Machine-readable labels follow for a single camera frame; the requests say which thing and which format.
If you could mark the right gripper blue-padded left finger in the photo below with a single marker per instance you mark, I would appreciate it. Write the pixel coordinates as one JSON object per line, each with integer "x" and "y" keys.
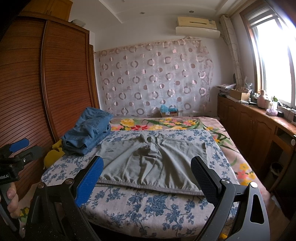
{"x": 86, "y": 179}

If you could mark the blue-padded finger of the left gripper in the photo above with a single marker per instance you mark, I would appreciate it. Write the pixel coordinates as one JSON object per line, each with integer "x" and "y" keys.
{"x": 19, "y": 145}

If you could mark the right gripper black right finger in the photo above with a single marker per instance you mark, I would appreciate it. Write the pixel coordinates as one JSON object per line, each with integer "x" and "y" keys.
{"x": 212, "y": 186}

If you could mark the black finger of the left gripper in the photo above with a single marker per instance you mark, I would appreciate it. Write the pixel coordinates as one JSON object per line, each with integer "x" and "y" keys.
{"x": 30, "y": 155}

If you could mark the grey-green pants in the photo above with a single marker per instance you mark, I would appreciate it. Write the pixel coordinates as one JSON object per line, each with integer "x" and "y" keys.
{"x": 157, "y": 163}

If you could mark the person's left hand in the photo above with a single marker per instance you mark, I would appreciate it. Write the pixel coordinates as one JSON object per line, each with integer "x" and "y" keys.
{"x": 13, "y": 206}

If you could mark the yellow plush toy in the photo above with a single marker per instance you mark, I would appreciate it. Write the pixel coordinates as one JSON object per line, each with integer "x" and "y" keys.
{"x": 54, "y": 154}

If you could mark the colourful floral blanket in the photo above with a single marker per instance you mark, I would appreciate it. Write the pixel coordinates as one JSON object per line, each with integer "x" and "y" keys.
{"x": 185, "y": 129}

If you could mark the folded blue jeans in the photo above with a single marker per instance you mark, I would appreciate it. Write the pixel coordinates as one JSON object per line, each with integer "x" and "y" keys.
{"x": 90, "y": 129}

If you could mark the blue floral bed sheet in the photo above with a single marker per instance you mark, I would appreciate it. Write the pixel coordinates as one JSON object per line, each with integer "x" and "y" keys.
{"x": 143, "y": 212}

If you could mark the brown wooden wardrobe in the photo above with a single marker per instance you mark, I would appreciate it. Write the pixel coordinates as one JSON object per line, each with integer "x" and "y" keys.
{"x": 47, "y": 71}

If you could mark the wooden sideboard cabinet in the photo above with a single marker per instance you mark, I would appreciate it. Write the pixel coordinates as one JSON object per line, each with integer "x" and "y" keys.
{"x": 267, "y": 143}

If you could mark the box with blue cloth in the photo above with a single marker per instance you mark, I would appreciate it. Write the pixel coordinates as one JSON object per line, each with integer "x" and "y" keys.
{"x": 168, "y": 112}

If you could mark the cardboard box on cabinet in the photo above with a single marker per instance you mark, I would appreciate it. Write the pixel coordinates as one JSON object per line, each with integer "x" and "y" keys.
{"x": 239, "y": 95}

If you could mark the pink circle-pattern curtain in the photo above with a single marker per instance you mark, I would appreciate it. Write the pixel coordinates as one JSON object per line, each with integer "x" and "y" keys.
{"x": 137, "y": 80}

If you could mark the small potted plant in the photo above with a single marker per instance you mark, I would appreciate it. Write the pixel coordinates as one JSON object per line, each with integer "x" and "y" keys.
{"x": 274, "y": 103}

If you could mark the pink bottle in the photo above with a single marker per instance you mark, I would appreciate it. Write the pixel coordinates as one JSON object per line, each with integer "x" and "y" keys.
{"x": 261, "y": 99}

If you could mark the stack of papers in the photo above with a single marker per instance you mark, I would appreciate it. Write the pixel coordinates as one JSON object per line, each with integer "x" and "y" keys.
{"x": 224, "y": 89}

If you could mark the white wall air conditioner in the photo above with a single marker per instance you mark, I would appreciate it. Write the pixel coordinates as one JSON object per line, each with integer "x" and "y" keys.
{"x": 197, "y": 27}

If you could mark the window with wooden frame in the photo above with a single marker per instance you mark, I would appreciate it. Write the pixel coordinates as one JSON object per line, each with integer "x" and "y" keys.
{"x": 272, "y": 37}

